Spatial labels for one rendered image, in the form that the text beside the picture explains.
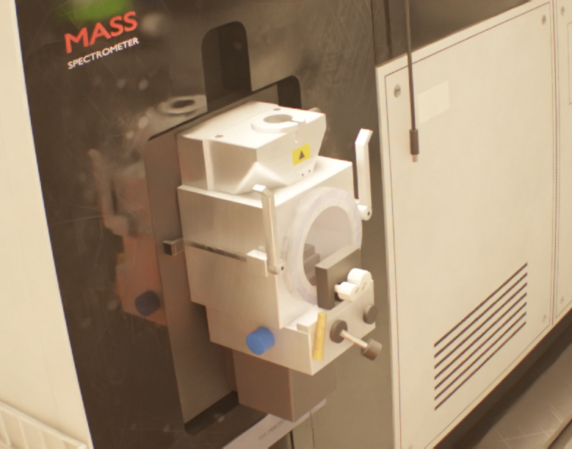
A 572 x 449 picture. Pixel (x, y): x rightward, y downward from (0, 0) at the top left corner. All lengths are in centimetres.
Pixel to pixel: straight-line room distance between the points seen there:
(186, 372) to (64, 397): 13
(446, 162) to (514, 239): 22
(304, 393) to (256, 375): 4
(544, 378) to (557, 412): 9
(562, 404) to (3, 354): 85
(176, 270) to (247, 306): 6
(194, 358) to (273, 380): 7
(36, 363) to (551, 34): 79
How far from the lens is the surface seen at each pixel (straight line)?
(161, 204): 82
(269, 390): 89
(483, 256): 125
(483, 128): 120
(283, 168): 80
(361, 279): 82
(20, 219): 74
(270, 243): 77
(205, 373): 90
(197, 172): 81
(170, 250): 82
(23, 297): 78
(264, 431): 97
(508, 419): 144
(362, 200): 85
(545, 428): 142
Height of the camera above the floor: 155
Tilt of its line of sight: 24 degrees down
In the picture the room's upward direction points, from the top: 5 degrees counter-clockwise
